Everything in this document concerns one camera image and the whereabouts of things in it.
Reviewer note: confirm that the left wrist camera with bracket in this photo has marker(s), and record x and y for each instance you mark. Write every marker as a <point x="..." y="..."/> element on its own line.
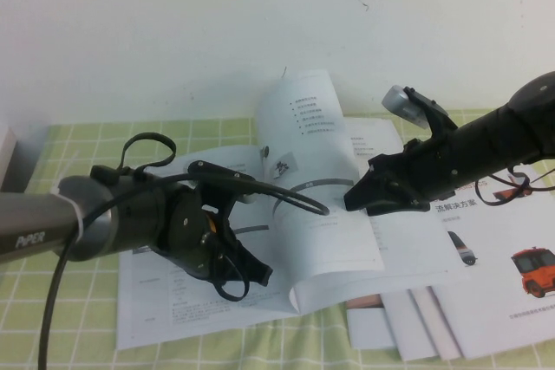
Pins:
<point x="217" y="173"/>

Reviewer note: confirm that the right black Piper arm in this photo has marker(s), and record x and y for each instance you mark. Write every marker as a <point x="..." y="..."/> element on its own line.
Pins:
<point x="498" y="136"/>

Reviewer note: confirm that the white box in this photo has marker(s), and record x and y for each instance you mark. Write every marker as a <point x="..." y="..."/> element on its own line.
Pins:
<point x="5" y="149"/>

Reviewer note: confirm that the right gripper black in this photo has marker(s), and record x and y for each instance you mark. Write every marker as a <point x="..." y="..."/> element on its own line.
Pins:
<point x="425" y="170"/>

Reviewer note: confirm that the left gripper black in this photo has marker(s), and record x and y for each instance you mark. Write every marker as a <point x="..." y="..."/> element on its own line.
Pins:
<point x="212" y="261"/>

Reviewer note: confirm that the white product catalogue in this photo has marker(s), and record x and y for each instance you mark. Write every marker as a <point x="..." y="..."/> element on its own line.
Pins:
<point x="329" y="257"/>

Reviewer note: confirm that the green checked tablecloth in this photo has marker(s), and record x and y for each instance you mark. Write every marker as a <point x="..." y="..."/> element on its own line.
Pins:
<point x="65" y="322"/>

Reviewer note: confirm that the left grey Piper arm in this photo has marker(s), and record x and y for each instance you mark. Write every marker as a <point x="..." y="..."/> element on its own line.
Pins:
<point x="34" y="222"/>

